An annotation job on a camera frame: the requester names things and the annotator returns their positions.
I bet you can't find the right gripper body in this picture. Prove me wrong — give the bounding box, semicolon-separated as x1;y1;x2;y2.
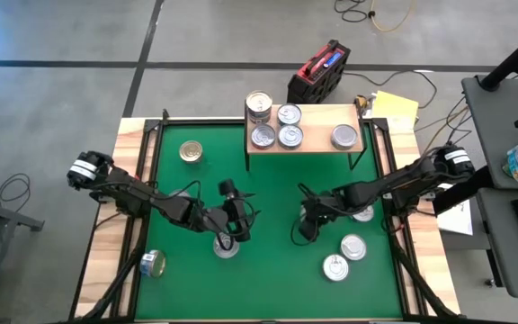
306;191;348;224

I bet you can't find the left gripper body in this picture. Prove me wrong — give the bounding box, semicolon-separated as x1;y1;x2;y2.
204;204;242;238

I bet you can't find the teal label barcode can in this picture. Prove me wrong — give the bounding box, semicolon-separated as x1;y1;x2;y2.
212;233;241;260

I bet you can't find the silver lid pink label can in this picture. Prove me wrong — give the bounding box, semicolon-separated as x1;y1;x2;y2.
321;253;351;284

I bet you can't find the silver lid green label can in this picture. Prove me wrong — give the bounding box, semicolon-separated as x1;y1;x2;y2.
277;123;305;150
330;123;360;151
340;233;368;262

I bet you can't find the silver lid red label can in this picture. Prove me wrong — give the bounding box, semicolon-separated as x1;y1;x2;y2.
250;122;278;151

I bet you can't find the gold lid blue label can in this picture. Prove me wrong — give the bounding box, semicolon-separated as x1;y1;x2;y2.
178;139;205;165
246;89;274;118
247;112;272;126

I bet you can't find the blue teal label can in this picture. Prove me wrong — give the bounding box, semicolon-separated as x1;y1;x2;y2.
276;102;303;127

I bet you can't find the gold lid pink label can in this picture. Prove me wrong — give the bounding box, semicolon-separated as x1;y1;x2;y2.
139;249;167;279

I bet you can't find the green table mat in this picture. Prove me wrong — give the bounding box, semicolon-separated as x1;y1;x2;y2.
135;123;404;320

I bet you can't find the yellow black connector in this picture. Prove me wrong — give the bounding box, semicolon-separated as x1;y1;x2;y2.
353;93;371;112

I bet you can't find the red black toolbox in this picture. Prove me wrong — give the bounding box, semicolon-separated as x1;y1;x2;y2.
286;39;353;105

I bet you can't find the yellow paper folder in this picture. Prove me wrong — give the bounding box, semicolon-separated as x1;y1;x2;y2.
370;90;421;128

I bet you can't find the white paper sheet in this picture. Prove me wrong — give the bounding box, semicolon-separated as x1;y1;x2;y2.
436;197;475;238

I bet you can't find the thick black pole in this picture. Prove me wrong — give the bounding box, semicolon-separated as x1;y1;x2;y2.
478;22;518;92
432;166;496;216

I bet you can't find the grey desk top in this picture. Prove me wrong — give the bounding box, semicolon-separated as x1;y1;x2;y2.
477;187;518;299
460;74;518;190

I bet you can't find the grey metal stand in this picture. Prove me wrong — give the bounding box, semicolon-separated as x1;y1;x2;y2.
0;182;46;324

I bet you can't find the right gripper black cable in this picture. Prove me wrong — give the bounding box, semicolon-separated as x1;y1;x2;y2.
290;215;321;248

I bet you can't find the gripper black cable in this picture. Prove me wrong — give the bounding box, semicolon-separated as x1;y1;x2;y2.
168;179;260;253
290;215;321;248

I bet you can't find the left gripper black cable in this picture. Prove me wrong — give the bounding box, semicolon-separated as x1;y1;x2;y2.
168;179;260;253

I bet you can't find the wooden shelf black metal frame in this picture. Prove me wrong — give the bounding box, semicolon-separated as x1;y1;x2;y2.
243;99;369;174

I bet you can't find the black aluminium table frame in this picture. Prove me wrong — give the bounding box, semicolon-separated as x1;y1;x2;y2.
67;107;456;324

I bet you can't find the long black floor cable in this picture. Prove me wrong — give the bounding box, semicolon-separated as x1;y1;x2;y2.
344;69;439;111

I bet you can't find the coiled black floor cable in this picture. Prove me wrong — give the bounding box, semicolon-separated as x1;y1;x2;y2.
334;0;370;23

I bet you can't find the yellow power cable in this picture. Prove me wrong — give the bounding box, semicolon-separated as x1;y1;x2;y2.
368;0;415;33

